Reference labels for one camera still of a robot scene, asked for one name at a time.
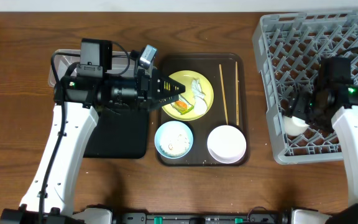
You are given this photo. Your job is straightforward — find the green snack wrapper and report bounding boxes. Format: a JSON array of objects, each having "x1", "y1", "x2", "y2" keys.
[{"x1": 171, "y1": 100, "x2": 194, "y2": 114}]

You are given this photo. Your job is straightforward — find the white paper cup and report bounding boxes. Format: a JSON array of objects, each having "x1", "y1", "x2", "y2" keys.
[{"x1": 283, "y1": 116, "x2": 309, "y2": 136}]

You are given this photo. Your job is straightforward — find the white napkin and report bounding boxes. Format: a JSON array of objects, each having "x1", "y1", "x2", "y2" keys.
[{"x1": 191, "y1": 79, "x2": 208, "y2": 115}]

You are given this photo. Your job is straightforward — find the light blue bowl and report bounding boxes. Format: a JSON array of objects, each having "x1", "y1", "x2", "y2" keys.
[{"x1": 154, "y1": 121, "x2": 194, "y2": 159}]

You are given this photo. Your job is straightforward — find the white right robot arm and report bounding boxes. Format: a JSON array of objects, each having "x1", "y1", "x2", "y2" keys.
[{"x1": 282, "y1": 50, "x2": 358, "y2": 223}]

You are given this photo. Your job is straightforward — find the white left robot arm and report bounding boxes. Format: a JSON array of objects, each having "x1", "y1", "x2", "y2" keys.
[{"x1": 0, "y1": 39, "x2": 185, "y2": 224}]

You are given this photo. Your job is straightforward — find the rice food waste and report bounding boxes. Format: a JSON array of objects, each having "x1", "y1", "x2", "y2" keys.
[{"x1": 160, "y1": 125, "x2": 190, "y2": 157}]

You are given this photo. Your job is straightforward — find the black waste tray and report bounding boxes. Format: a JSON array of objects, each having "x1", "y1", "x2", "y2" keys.
[{"x1": 84, "y1": 109, "x2": 149, "y2": 159}]

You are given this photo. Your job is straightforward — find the grey dishwasher rack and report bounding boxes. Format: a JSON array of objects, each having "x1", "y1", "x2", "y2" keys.
[{"x1": 252, "y1": 10, "x2": 358, "y2": 165}]

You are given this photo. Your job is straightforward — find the yellow plate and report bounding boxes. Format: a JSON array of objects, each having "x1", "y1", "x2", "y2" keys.
[{"x1": 162, "y1": 70, "x2": 214, "y2": 121}]

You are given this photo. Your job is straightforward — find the dark brown serving tray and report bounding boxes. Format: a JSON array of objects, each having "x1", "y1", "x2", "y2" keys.
[{"x1": 156, "y1": 53, "x2": 249, "y2": 167}]

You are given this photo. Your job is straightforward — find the left wooden chopstick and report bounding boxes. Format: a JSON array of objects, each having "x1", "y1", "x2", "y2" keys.
[{"x1": 219, "y1": 64, "x2": 229, "y2": 125}]

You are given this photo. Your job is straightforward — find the white bowl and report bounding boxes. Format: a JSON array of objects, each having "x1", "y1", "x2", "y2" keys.
[{"x1": 207, "y1": 125, "x2": 247, "y2": 164}]

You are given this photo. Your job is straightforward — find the clear plastic bin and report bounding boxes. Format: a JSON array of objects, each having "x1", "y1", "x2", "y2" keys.
[{"x1": 47, "y1": 49, "x2": 158, "y2": 88}]

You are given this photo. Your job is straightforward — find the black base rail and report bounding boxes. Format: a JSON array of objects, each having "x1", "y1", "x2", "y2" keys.
[{"x1": 112, "y1": 211, "x2": 291, "y2": 224}]

